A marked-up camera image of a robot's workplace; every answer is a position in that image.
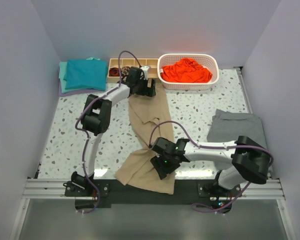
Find beige t shirt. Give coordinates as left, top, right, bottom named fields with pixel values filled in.
left=115, top=83, right=175, bottom=195

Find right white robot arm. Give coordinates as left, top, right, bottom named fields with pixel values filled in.
left=149, top=136, right=272, bottom=197

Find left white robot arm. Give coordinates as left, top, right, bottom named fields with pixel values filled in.
left=71, top=65, right=156, bottom=196

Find patterned rolled socks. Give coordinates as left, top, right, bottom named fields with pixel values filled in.
left=120, top=66, right=131, bottom=76

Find wooden compartment organizer tray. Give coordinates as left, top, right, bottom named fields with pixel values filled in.
left=107, top=58, right=159, bottom=84

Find red black rolled socks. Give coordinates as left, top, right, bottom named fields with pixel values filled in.
left=108, top=67, right=122, bottom=77

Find white plastic laundry basket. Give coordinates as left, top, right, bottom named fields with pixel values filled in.
left=157, top=53, right=220, bottom=90

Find orange t shirt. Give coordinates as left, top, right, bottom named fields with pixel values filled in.
left=160, top=58, right=213, bottom=84

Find folded teal t shirt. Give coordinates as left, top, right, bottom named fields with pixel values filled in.
left=64, top=58, right=109, bottom=91

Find folded grey t shirt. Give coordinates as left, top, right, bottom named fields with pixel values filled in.
left=206, top=109, right=267, bottom=149

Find folded light turquoise shirt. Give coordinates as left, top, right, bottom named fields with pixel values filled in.
left=58, top=57, right=101, bottom=88

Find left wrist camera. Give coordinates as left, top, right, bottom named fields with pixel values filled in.
left=140, top=65, right=151, bottom=80

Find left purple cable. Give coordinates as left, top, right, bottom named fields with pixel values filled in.
left=74, top=50, right=143, bottom=215

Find purple cable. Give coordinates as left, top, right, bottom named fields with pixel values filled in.
left=74, top=50, right=143, bottom=215
left=148, top=120, right=275, bottom=214

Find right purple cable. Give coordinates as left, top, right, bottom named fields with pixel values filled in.
left=148, top=120, right=275, bottom=214

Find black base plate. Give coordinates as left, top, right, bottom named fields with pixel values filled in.
left=63, top=179, right=241, bottom=210

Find aluminium rail frame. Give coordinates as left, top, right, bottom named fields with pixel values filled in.
left=22, top=67, right=296, bottom=240

